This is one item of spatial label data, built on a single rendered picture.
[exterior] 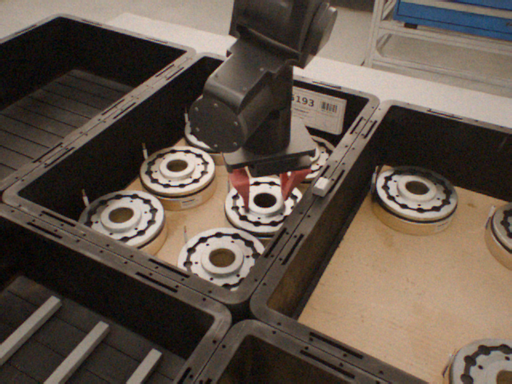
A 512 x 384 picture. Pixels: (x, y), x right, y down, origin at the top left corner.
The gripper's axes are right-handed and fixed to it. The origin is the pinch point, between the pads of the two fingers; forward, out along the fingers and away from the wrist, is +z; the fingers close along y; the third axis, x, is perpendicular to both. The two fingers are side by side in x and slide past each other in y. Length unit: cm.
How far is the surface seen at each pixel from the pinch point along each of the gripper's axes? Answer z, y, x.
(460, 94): 20, 57, 40
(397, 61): 80, 111, 154
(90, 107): 4.8, -21.4, 33.9
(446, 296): 4.1, 16.3, -16.7
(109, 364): 3.4, -20.4, -15.3
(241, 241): 0.7, -4.5, -5.6
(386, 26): 64, 105, 160
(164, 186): 1.2, -11.9, 6.9
